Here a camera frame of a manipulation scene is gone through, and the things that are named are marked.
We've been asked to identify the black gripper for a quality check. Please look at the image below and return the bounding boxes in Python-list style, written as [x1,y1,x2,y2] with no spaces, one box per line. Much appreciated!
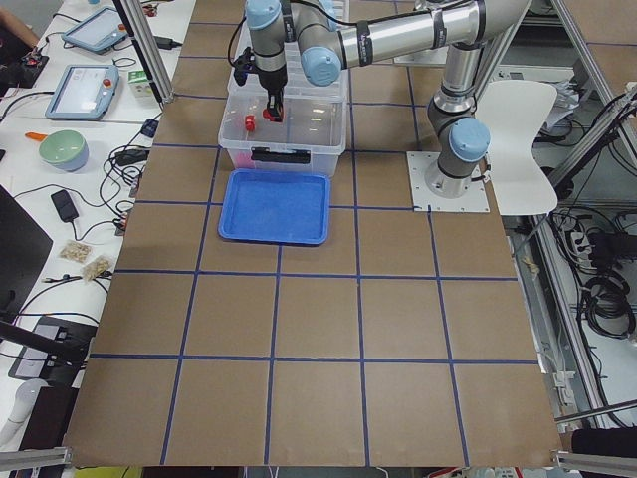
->
[258,68,288,121]

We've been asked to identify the clear plastic box lid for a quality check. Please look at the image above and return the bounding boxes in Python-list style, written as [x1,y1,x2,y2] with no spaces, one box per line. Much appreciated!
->
[227,0,349,103]

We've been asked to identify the red block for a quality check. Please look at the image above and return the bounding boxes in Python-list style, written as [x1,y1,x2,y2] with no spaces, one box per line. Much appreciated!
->
[244,115,257,132]
[263,109,283,122]

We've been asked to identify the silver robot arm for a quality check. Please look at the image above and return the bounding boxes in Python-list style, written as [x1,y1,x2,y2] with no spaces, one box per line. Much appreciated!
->
[231,0,528,199]

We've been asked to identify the clear plastic storage box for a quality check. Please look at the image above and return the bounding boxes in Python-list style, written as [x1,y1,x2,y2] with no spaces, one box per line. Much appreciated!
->
[218,94,346,176]

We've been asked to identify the blue plastic tray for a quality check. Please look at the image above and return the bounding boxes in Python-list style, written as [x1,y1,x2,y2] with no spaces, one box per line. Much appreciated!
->
[218,169,331,246]

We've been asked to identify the black power adapter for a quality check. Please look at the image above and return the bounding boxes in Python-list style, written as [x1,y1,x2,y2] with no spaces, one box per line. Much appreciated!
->
[153,36,182,50]

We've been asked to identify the green white carton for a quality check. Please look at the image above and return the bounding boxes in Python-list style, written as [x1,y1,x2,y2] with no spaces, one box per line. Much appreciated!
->
[126,70,154,98]

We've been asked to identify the far teach pendant tablet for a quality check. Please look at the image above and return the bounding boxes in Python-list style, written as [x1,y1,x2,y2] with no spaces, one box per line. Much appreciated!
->
[62,7,128,54]

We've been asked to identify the teach pendant tablet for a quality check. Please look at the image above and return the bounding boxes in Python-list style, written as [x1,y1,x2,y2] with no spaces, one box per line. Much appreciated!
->
[45,65,119,121]
[62,7,128,54]

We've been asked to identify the near teach pendant tablet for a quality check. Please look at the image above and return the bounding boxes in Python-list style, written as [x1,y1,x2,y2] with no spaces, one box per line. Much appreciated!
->
[45,65,119,121]

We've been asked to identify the green and blue bowl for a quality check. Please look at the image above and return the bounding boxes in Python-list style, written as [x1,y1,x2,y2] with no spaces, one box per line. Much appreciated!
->
[39,129,89,172]

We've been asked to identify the black phone on table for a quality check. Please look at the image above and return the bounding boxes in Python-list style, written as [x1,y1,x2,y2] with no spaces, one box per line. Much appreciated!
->
[51,189,79,223]

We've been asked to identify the white plastic chair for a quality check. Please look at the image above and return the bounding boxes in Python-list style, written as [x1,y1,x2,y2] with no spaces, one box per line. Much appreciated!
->
[476,80,557,216]

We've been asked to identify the snack bag right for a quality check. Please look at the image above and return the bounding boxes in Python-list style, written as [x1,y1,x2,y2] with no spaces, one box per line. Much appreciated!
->
[82,255,112,282]

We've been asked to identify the snack bag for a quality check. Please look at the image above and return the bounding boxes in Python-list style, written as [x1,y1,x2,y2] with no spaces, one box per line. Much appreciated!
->
[82,255,112,282]
[59,240,93,264]

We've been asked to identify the snack bag left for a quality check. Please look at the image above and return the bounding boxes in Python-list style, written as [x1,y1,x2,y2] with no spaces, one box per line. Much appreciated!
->
[59,240,93,264]

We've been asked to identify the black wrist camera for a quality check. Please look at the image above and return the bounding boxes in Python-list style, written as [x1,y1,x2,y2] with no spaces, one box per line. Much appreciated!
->
[233,46,258,87]

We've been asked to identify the aluminium frame post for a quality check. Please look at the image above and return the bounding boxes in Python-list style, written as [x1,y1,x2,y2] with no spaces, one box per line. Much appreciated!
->
[113,0,174,105]

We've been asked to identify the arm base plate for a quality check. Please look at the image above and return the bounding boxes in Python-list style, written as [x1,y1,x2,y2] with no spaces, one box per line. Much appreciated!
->
[406,151,490,214]

